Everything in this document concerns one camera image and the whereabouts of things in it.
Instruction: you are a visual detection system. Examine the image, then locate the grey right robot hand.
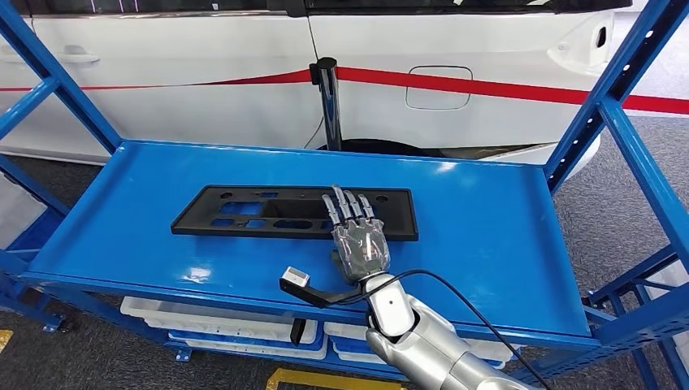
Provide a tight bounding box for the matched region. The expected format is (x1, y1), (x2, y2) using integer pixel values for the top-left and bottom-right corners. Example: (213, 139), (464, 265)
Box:
(321, 184), (392, 286)

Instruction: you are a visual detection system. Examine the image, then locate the long black plastic frame part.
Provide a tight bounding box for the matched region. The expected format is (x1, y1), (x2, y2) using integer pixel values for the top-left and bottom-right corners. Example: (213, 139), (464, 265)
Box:
(171, 184), (420, 242)

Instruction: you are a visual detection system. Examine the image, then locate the white plastic storage bin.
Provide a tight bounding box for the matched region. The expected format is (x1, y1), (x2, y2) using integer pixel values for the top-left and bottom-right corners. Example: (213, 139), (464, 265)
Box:
(333, 349), (388, 367)
(323, 322), (521, 362)
(119, 296), (319, 345)
(185, 337), (329, 361)

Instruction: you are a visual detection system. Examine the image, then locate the red barrier belt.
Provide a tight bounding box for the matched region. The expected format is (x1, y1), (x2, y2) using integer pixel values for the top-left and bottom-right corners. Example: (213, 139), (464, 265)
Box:
(336, 66), (689, 115)
(0, 68), (314, 93)

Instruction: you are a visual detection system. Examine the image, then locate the white car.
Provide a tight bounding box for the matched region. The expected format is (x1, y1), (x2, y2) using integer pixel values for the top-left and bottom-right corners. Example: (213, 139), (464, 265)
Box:
(0, 0), (689, 167)

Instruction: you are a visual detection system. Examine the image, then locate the translucent white storage bin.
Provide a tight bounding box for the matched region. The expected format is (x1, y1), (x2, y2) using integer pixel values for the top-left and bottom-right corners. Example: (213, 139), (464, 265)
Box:
(0, 176), (47, 251)
(643, 262), (689, 307)

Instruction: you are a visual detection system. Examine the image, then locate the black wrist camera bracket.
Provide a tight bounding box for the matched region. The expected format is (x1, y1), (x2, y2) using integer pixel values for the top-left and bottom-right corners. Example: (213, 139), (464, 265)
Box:
(279, 277), (367, 310)

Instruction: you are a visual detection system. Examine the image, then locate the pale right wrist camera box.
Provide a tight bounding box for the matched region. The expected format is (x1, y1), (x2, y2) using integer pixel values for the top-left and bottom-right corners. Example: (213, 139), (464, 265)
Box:
(280, 266), (312, 289)

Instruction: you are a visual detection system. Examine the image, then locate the black stanchion post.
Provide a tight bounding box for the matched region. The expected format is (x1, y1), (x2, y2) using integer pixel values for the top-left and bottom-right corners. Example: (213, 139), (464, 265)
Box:
(309, 57), (344, 152)

